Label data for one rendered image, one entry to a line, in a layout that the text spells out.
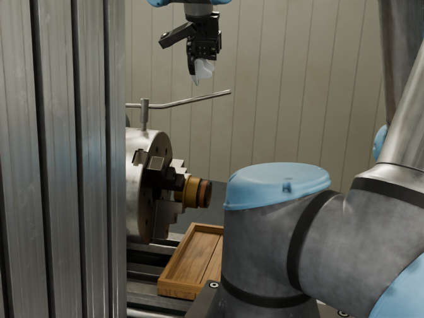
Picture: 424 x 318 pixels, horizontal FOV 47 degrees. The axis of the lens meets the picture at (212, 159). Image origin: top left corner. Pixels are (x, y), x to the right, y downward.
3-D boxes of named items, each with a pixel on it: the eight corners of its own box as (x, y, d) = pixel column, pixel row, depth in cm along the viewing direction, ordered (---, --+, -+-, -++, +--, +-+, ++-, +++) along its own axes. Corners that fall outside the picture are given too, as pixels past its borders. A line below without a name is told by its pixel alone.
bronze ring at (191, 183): (173, 179, 128) (207, 184, 127) (182, 168, 137) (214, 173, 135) (170, 211, 131) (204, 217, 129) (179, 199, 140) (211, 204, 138)
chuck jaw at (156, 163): (142, 188, 131) (131, 166, 121) (146, 173, 134) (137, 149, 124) (182, 194, 130) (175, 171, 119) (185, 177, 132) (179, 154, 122)
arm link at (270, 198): (259, 238, 68) (267, 144, 64) (347, 276, 59) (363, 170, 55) (199, 269, 59) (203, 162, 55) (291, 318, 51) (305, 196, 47)
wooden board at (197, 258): (156, 294, 123) (157, 280, 122) (191, 233, 157) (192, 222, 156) (276, 313, 118) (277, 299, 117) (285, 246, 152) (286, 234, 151)
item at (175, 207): (148, 197, 138) (144, 239, 138) (142, 198, 133) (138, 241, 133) (186, 202, 136) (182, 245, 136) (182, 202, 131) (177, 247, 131)
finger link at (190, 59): (194, 77, 132) (192, 47, 126) (188, 77, 132) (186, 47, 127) (197, 69, 135) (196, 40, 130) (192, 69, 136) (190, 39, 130)
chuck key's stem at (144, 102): (139, 141, 131) (141, 99, 128) (138, 139, 133) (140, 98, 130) (147, 142, 132) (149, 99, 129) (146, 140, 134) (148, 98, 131)
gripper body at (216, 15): (216, 63, 128) (215, 19, 121) (184, 61, 130) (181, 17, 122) (221, 50, 134) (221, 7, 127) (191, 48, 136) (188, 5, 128)
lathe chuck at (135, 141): (103, 259, 125) (103, 139, 118) (144, 217, 155) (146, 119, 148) (136, 264, 124) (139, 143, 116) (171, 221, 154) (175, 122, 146)
